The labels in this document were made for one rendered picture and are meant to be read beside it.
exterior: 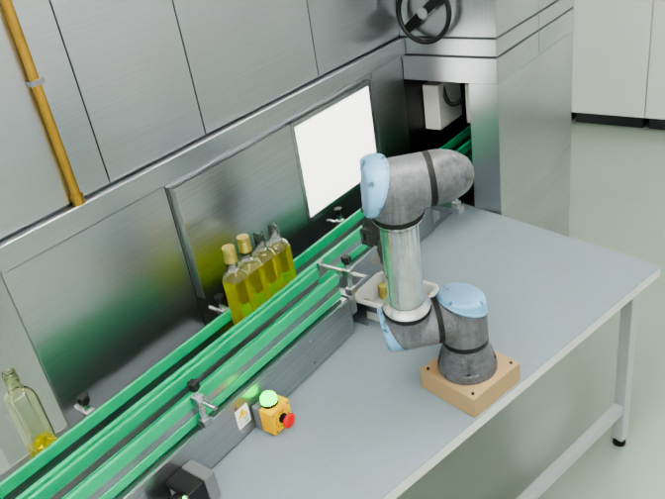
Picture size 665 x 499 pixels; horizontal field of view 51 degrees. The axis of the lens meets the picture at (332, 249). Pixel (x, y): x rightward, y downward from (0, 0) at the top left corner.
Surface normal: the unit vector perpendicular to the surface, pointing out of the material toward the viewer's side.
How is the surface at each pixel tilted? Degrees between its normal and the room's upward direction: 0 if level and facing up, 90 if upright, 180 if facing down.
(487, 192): 90
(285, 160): 90
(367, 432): 0
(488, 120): 90
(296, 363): 90
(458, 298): 7
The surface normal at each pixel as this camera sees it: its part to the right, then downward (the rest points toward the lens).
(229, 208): 0.79, 0.19
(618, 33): -0.59, 0.47
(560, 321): -0.15, -0.86
